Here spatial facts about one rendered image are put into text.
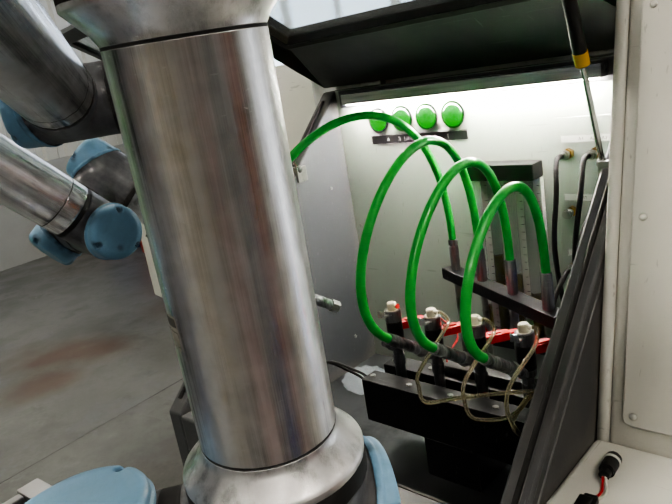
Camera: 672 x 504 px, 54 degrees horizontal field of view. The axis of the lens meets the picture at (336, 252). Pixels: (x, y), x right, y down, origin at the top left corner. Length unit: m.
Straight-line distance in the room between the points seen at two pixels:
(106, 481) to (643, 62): 0.74
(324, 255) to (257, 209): 1.09
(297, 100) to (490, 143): 2.96
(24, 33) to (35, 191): 0.41
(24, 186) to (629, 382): 0.79
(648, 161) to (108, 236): 0.69
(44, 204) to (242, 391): 0.58
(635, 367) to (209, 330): 0.67
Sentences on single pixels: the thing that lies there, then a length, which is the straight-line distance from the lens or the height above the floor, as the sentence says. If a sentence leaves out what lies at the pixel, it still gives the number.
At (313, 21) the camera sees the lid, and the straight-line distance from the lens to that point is 1.25.
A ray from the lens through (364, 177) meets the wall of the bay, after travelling 1.44.
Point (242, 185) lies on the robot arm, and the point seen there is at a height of 1.45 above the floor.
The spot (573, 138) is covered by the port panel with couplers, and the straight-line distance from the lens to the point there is 1.17.
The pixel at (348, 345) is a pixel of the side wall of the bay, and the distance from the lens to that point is 1.52.
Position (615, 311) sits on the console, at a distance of 0.93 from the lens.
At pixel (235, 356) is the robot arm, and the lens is 0.36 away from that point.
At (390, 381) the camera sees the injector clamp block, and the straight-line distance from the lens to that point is 1.14.
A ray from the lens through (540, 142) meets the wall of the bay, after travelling 1.21.
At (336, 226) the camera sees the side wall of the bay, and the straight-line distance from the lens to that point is 1.45.
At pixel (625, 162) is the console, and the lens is 0.91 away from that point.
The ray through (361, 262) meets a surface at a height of 1.24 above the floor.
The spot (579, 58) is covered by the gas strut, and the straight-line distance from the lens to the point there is 0.91.
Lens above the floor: 1.50
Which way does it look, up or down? 16 degrees down
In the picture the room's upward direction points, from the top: 10 degrees counter-clockwise
